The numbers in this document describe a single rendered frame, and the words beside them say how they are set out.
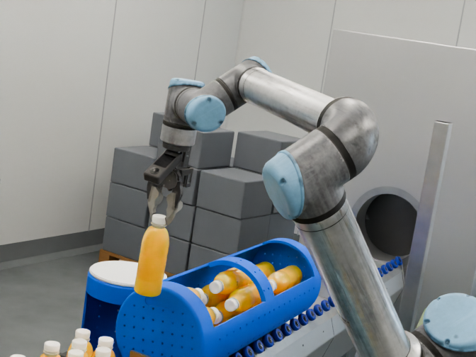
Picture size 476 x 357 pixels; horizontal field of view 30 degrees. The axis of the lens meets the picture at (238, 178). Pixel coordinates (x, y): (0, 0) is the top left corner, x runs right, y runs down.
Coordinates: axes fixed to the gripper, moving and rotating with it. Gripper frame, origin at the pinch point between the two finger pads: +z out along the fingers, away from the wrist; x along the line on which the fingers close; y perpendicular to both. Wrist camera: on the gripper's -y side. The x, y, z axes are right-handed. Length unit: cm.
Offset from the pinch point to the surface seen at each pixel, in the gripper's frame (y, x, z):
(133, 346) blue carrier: 5.7, 4.2, 39.9
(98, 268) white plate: 60, 54, 45
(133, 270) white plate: 69, 44, 45
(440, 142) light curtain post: 149, -35, -16
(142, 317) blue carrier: 6.1, 3.1, 31.0
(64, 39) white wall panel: 336, 287, 7
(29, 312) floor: 232, 207, 164
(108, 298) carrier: 51, 42, 51
